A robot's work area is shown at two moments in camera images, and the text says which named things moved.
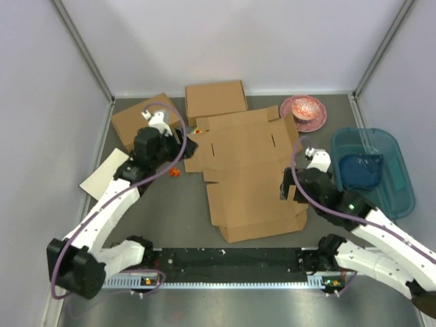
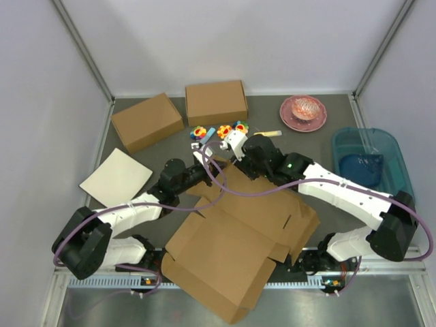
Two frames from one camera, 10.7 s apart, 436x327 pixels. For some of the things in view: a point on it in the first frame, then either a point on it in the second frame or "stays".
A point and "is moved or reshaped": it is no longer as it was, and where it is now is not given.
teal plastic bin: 394,195 stays
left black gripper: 173,140 -> 212,171
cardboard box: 244,154 is moved or reshaped
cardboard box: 127,123 stays
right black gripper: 288,179 -> 242,166
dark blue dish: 362,171 stays
